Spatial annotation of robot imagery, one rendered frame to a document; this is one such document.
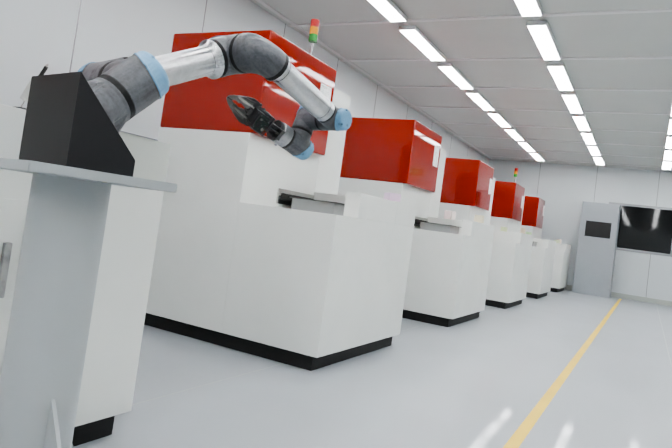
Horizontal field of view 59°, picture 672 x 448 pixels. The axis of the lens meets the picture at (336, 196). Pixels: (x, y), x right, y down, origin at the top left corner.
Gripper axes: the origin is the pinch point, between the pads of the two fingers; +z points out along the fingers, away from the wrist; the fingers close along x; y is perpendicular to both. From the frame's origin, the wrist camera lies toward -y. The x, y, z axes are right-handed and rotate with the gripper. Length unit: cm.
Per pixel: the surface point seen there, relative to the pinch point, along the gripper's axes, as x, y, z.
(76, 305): 49, 63, 32
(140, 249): 56, 7, -3
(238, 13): -35, -363, -140
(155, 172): 34.1, -4.6, 3.2
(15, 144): 39, 15, 47
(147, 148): 28.6, -5.6, 9.7
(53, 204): 34, 53, 45
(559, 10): -196, -182, -283
